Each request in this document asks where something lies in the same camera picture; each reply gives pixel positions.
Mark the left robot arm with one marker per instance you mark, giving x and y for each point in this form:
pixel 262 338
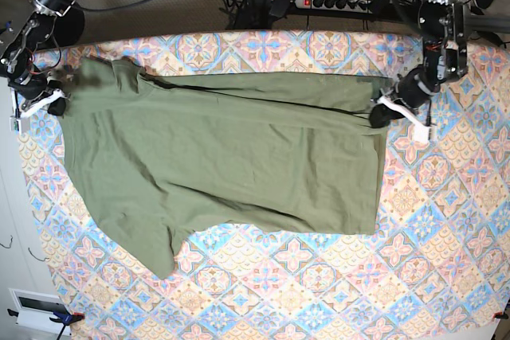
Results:
pixel 441 25

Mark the orange clamp lower right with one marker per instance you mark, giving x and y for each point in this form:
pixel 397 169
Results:
pixel 501 316

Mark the white floor vent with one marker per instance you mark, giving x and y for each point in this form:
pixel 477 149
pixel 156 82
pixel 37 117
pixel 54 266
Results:
pixel 32 301

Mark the olive green t-shirt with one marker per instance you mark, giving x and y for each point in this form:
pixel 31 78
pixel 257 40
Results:
pixel 156 159

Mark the blue orange clamp lower left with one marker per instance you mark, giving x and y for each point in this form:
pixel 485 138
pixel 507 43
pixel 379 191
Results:
pixel 63 319

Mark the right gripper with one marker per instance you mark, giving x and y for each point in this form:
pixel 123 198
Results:
pixel 41 92

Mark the white power strip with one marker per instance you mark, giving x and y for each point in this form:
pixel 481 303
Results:
pixel 335 5

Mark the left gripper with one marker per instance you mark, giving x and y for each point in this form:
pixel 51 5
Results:
pixel 412 89

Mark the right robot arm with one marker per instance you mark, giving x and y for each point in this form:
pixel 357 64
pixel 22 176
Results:
pixel 20 43

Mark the black round stool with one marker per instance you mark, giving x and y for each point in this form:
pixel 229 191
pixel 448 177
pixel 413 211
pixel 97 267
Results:
pixel 68 29

